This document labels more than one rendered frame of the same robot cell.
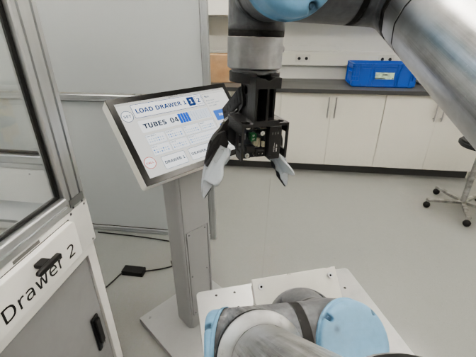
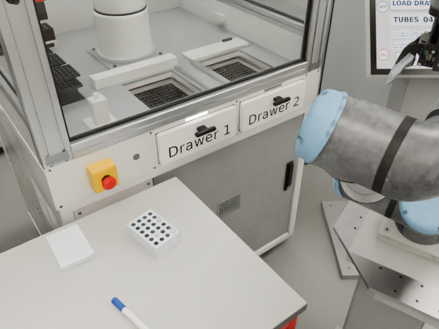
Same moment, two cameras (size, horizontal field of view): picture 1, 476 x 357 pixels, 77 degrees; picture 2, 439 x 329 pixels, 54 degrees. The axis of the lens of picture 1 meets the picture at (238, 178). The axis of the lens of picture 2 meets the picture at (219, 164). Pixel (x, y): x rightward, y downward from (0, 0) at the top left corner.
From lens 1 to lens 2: 0.65 m
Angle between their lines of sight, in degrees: 40
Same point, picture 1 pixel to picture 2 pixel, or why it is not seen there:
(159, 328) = (334, 217)
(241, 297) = not seen: hidden behind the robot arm
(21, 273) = (266, 99)
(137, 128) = (386, 19)
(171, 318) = not seen: hidden behind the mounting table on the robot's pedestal
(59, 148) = (317, 22)
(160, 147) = (400, 43)
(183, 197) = (405, 100)
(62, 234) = (296, 87)
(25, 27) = not seen: outside the picture
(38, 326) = (260, 140)
